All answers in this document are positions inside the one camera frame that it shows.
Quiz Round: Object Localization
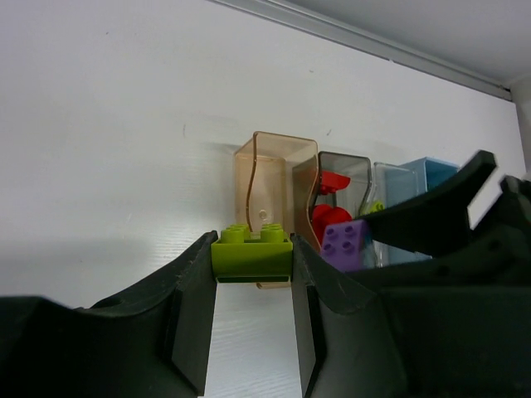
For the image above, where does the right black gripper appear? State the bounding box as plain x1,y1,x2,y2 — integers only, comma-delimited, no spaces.
367,150,530,286

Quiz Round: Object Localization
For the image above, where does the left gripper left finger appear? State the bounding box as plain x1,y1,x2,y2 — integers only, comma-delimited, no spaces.
1,231,217,397

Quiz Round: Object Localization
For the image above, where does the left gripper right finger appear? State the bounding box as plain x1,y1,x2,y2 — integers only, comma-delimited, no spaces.
292,236,530,397

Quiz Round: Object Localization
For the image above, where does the purple flower lego stack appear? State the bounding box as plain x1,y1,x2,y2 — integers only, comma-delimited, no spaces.
320,220,376,273

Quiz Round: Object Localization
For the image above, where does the red flower lego brick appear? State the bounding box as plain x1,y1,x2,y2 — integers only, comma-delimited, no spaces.
311,171,353,243

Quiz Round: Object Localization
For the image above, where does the lime curved lego brick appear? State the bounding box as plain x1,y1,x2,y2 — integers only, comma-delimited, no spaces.
211,224,293,284

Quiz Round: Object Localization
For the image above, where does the lime square lego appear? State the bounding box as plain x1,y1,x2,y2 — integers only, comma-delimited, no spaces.
366,201,385,214

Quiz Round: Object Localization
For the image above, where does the blue container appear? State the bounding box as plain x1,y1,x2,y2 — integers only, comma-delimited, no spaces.
377,158,459,266

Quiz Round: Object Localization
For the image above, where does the clear transparent container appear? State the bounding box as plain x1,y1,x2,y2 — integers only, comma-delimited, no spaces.
360,161,420,270

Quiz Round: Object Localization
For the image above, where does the dark grey transparent container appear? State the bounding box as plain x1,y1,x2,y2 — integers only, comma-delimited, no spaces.
292,150,373,252

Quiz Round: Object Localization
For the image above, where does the orange transparent container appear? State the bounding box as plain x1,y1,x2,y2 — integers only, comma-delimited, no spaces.
234,131,319,250

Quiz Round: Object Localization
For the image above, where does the aluminium frame rail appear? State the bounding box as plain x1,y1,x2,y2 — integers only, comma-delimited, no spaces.
217,1,522,102

